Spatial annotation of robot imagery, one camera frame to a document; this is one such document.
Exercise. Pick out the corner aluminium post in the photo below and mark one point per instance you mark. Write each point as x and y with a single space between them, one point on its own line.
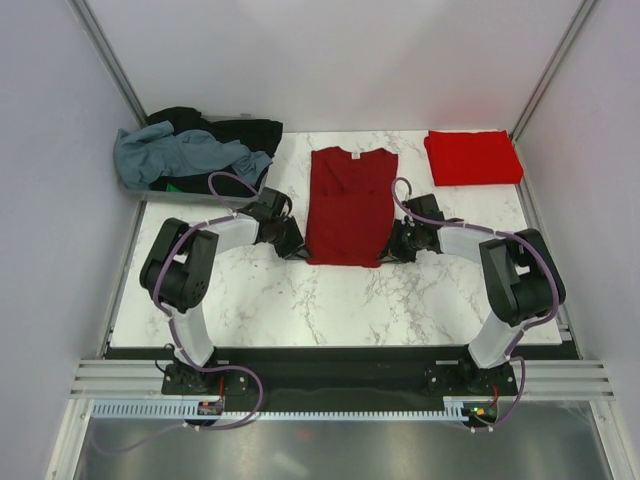
96 34
569 38

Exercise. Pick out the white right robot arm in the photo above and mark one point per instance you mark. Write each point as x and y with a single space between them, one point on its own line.
522 283

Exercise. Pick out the aluminium frame rail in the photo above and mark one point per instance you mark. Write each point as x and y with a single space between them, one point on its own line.
545 380

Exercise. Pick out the left corner aluminium post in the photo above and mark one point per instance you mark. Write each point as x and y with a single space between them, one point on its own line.
96 34

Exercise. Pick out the white slotted cable duct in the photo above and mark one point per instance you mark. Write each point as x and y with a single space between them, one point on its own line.
196 410

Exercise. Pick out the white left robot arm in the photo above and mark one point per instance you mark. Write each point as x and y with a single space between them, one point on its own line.
177 272

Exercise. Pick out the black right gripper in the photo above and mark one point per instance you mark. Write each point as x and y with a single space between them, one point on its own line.
394 244

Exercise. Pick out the right corner aluminium post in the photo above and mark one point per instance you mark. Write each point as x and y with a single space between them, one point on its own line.
569 38

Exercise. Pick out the blue grey t shirt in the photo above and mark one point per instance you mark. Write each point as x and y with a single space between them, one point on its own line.
144 156

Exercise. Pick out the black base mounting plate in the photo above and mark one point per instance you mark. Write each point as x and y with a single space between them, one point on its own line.
349 377

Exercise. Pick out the grey plastic laundry bin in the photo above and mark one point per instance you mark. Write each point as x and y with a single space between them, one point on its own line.
257 134

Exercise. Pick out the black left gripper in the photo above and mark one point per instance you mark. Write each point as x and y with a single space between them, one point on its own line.
294 250

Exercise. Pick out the folded bright red t shirt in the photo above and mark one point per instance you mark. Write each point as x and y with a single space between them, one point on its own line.
472 159

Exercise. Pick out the dark red t shirt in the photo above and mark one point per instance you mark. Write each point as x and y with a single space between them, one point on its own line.
351 210

